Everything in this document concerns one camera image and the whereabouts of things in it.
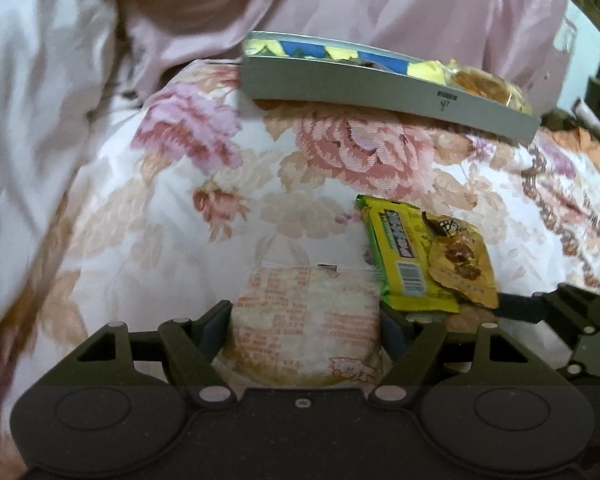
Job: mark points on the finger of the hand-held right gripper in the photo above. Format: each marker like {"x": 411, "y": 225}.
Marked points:
{"x": 522, "y": 307}
{"x": 592, "y": 357}

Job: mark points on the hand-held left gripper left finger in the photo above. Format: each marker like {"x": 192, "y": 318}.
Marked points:
{"x": 214, "y": 332}

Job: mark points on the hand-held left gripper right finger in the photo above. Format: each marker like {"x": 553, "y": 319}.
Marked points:
{"x": 395, "y": 335}

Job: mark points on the golden brown snack packet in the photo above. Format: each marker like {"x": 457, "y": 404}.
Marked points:
{"x": 462, "y": 260}

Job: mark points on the green and yellow snack packet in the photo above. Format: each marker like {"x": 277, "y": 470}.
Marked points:
{"x": 405, "y": 255}

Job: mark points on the round rice cracker packet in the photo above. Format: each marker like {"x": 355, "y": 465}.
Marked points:
{"x": 305, "y": 320}

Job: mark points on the grey tray with colourful print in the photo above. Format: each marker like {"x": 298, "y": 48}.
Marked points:
{"x": 380, "y": 105}

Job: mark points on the floral bedsheet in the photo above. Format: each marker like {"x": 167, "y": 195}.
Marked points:
{"x": 290, "y": 185}

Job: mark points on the orange cloth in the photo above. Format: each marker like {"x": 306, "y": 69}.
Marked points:
{"x": 595, "y": 150}

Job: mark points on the yellow round pastry packet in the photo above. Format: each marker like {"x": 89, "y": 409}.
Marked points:
{"x": 485, "y": 85}

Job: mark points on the white quilt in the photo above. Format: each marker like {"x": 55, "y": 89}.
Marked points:
{"x": 44, "y": 135}

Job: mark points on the pink satin sheet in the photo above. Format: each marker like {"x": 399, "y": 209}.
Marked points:
{"x": 330, "y": 5}

